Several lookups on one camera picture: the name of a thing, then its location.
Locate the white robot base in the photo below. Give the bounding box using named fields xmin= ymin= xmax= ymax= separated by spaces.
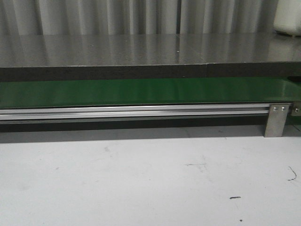
xmin=273 ymin=0 xmax=301 ymax=36

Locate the dark raised platform slab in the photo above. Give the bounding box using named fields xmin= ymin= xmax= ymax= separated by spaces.
xmin=0 ymin=32 xmax=301 ymax=82

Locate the green conveyor belt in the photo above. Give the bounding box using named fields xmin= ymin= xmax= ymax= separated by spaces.
xmin=0 ymin=77 xmax=301 ymax=109

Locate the conveyor end plate right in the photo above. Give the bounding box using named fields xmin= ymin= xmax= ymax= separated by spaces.
xmin=291 ymin=101 xmax=301 ymax=117

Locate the grey pleated curtain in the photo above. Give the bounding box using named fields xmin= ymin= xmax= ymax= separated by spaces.
xmin=0 ymin=0 xmax=277 ymax=35

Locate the aluminium conveyor side rail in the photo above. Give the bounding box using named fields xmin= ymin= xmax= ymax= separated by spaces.
xmin=0 ymin=101 xmax=293 ymax=125

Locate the steel conveyor support bracket right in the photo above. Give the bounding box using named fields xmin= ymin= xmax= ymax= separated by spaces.
xmin=264 ymin=104 xmax=290 ymax=137

